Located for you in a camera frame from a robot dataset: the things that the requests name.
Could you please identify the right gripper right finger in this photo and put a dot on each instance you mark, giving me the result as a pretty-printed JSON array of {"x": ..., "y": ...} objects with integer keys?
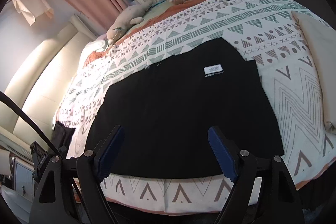
[{"x": 277, "y": 202}]

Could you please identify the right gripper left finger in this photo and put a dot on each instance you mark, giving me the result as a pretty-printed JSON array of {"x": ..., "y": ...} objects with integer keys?
[{"x": 63, "y": 180}]

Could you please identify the black garment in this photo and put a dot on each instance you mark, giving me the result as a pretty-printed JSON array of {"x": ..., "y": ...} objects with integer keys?
[{"x": 167, "y": 110}]

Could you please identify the cream padded headboard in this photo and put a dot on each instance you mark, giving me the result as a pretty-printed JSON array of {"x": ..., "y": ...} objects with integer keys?
[{"x": 39, "y": 84}]

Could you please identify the beige folded cloth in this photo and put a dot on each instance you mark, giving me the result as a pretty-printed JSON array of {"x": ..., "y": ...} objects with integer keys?
[{"x": 321, "y": 42}]

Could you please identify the patterned white bed quilt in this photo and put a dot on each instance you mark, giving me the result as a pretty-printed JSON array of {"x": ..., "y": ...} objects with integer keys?
[{"x": 261, "y": 30}]

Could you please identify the grey plush toy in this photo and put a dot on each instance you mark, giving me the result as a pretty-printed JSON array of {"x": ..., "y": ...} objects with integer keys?
[{"x": 132, "y": 15}]

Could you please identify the white hanging cloth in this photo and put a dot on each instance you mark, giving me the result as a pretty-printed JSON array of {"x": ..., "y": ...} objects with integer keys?
[{"x": 32, "y": 9}]

